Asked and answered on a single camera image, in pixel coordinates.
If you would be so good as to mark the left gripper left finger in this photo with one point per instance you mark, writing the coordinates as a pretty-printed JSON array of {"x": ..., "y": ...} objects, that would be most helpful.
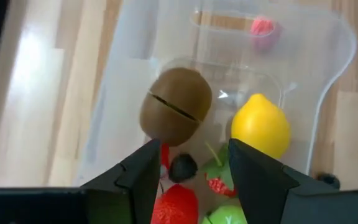
[{"x": 132, "y": 186}]

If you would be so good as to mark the green toy apple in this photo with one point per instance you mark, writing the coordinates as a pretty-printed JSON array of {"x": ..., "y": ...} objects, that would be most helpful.
[{"x": 225, "y": 216}]

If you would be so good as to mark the large red toy strawberry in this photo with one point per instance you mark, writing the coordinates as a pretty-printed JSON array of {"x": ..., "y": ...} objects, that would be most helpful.
[{"x": 165, "y": 155}]

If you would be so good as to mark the clear plastic tupperware container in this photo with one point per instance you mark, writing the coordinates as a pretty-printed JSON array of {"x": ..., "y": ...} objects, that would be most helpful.
[{"x": 129, "y": 77}]

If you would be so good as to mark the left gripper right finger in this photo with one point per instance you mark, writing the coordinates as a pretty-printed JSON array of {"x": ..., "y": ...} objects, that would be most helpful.
[{"x": 259, "y": 186}]

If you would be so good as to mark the yellow toy lemon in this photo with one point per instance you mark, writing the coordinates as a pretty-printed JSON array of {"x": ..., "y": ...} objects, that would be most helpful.
[{"x": 259, "y": 127}]

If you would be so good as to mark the brown toy kiwi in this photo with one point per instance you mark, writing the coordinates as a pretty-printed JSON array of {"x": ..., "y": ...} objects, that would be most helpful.
[{"x": 172, "y": 102}]

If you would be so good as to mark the black toy blackberry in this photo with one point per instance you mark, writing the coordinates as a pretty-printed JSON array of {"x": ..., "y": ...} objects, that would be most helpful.
[{"x": 182, "y": 168}]

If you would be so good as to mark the red strawberry with large leaves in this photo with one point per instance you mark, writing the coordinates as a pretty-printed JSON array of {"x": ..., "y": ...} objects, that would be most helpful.
[{"x": 217, "y": 186}]

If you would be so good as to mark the small pink toy peach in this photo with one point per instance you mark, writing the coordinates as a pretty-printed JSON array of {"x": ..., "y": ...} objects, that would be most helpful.
[{"x": 263, "y": 29}]

